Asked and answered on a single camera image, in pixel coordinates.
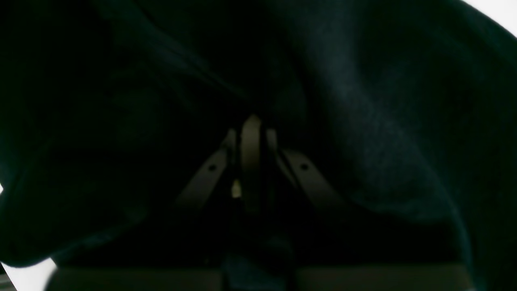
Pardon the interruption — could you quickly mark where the black T-shirt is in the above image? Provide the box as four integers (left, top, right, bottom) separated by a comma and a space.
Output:
1, 0, 516, 291

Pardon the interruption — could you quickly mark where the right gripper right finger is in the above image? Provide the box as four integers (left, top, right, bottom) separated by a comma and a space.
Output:
265, 129, 348, 214

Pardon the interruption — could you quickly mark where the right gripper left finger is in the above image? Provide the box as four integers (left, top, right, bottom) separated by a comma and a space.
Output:
174, 115, 261, 214

